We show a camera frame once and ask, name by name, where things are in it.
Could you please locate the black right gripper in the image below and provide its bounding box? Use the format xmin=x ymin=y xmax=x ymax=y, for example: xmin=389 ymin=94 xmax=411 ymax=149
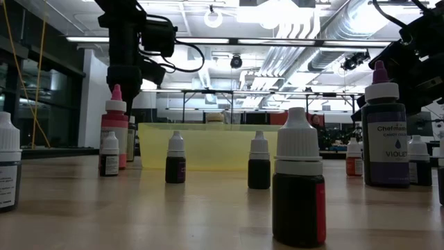
xmin=350 ymin=40 xmax=444 ymax=126

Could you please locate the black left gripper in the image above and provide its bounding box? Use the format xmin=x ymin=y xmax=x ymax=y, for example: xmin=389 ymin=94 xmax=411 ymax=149
xmin=105 ymin=41 xmax=167 ymax=117

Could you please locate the pink-capped large colouring bottle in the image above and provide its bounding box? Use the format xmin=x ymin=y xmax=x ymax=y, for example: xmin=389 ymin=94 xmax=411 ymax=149
xmin=100 ymin=84 xmax=130 ymax=171

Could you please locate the violet-capped large colouring bottle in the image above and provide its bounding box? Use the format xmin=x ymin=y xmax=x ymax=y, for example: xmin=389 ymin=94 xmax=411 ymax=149
xmin=361 ymin=60 xmax=411 ymax=189

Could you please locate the small white-capped dropper bottle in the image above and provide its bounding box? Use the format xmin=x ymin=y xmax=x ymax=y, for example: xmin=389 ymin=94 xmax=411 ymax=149
xmin=407 ymin=135 xmax=433 ymax=187
xmin=99 ymin=131 xmax=121 ymax=178
xmin=0 ymin=111 xmax=23 ymax=213
xmin=247 ymin=130 xmax=271 ymax=190

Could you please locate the small purple-labelled dropper bottle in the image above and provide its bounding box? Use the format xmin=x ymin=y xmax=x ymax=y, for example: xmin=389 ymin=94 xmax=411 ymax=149
xmin=164 ymin=130 xmax=187 ymax=185

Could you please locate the small orange dropper bottle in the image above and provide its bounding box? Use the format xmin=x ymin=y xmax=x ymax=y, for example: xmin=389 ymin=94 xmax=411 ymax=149
xmin=345 ymin=137 xmax=364 ymax=177

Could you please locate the small red-labelled dropper bottle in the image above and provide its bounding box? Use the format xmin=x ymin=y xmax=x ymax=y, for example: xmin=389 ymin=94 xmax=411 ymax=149
xmin=272 ymin=106 xmax=327 ymax=249

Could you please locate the black computer monitor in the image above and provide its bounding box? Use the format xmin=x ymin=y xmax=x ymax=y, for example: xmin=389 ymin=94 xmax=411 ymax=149
xmin=406 ymin=110 xmax=434 ymax=137
xmin=137 ymin=108 xmax=158 ymax=124

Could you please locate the black ceiling-mounted device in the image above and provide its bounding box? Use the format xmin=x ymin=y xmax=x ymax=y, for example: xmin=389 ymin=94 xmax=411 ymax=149
xmin=341 ymin=51 xmax=371 ymax=72

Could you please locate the yellow translucent plastic bin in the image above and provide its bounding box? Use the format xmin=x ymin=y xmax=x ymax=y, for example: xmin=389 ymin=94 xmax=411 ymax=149
xmin=137 ymin=122 xmax=282 ymax=172

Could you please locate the person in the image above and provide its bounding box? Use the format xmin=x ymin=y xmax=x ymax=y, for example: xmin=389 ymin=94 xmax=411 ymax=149
xmin=311 ymin=113 xmax=329 ymax=151

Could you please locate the black beam with light strips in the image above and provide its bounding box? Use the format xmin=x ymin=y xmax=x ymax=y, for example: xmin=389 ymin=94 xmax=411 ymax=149
xmin=65 ymin=35 xmax=396 ymax=49

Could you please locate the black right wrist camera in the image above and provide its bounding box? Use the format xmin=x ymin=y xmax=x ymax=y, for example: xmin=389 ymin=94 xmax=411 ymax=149
xmin=398 ymin=21 xmax=438 ymax=60

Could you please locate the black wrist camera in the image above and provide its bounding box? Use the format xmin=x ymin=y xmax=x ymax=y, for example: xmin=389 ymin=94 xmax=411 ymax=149
xmin=140 ymin=19 xmax=178 ymax=59
xmin=398 ymin=21 xmax=438 ymax=60

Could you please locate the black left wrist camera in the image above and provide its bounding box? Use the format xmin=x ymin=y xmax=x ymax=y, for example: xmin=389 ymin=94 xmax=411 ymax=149
xmin=140 ymin=19 xmax=178 ymax=59

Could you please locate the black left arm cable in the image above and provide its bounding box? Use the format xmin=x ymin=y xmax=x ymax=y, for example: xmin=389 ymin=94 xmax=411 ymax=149
xmin=137 ymin=12 xmax=206 ymax=74

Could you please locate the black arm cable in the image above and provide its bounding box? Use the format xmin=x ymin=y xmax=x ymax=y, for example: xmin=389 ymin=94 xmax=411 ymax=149
xmin=369 ymin=0 xmax=433 ymax=32
xmin=137 ymin=12 xmax=206 ymax=74

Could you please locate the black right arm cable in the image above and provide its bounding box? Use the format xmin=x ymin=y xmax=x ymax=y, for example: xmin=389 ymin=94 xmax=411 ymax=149
xmin=369 ymin=0 xmax=433 ymax=32

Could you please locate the yellow hanging cable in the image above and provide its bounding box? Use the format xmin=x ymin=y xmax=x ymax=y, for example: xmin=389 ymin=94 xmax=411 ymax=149
xmin=31 ymin=0 xmax=48 ymax=149

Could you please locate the yellow extension cord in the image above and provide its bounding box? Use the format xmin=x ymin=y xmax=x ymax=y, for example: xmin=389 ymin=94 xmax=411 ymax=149
xmin=1 ymin=0 xmax=51 ymax=149

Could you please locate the silver ventilation duct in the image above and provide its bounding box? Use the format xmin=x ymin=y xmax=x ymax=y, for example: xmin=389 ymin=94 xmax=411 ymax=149
xmin=307 ymin=0 xmax=400 ymax=74

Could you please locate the black workbench frame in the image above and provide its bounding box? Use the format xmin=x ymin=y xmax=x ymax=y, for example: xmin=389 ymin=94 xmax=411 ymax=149
xmin=140 ymin=88 xmax=364 ymax=125

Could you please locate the white ring lamp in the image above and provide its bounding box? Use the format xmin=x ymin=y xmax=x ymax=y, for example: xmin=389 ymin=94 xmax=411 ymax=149
xmin=203 ymin=5 xmax=224 ymax=29

